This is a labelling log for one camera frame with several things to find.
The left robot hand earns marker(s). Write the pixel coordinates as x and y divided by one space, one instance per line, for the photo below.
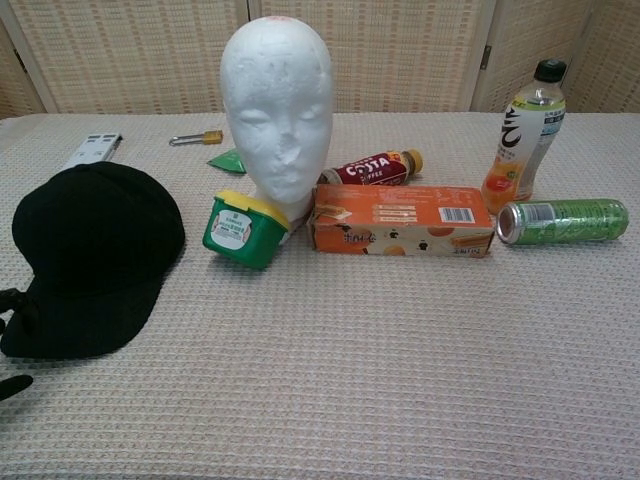
11 307

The black baseball cap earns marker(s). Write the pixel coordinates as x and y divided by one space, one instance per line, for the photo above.
95 240

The white foam mannequin head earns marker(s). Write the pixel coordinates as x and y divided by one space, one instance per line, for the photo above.
275 100

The white flat plastic device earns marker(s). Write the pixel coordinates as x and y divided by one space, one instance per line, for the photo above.
92 150

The green tub with yellow lid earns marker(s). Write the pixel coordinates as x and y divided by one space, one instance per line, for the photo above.
240 235

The green packet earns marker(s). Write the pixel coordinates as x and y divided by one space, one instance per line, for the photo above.
227 161

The yellow padlock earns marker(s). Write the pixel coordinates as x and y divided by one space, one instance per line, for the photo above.
212 137

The beige woven tablecloth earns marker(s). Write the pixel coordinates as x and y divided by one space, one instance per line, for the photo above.
350 360

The Costa coffee bottle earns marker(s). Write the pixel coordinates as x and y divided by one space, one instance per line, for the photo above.
370 170

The orange biscuit box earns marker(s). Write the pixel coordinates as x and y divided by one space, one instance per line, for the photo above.
395 220

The woven folding screen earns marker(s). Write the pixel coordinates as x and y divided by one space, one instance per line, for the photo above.
400 55

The orange juice bottle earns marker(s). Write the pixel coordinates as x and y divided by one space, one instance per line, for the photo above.
525 145

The green drink can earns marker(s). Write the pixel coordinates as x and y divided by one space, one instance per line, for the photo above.
570 222

